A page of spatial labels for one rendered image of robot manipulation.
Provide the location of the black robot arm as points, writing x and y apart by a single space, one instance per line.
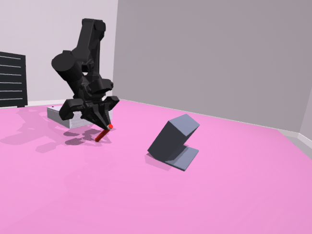
71 65

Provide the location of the red peg with white band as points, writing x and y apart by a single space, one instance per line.
103 133

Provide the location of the grey square panel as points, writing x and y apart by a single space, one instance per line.
168 146

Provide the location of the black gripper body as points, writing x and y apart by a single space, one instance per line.
80 102

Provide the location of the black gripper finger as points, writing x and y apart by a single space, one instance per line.
104 113
92 114

